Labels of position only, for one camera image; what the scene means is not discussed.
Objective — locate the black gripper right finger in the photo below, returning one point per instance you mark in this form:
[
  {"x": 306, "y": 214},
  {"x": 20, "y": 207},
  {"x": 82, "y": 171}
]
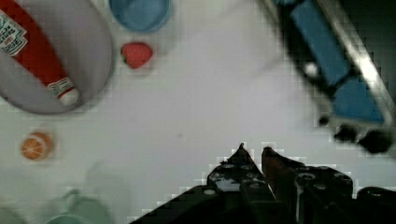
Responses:
[{"x": 313, "y": 194}]

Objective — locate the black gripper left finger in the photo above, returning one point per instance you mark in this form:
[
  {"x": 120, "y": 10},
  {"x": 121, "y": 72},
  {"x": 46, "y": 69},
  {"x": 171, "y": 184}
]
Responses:
[{"x": 245, "y": 194}]

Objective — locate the red strawberry toy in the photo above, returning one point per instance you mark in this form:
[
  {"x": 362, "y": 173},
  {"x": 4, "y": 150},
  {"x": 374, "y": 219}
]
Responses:
[{"x": 136, "y": 54}]

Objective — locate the blue bowl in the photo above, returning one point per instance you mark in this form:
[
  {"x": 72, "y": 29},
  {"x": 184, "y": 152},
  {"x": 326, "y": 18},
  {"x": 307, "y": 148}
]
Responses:
[{"x": 141, "y": 16}]

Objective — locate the orange slice toy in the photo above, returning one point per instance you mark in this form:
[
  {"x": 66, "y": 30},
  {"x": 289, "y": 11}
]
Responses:
[{"x": 37, "y": 146}]

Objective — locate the grey round plate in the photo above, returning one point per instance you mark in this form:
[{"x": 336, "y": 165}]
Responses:
[{"x": 79, "y": 35}]

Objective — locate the red ketchup bottle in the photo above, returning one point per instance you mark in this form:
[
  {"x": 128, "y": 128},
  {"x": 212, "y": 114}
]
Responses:
[{"x": 23, "y": 40}]

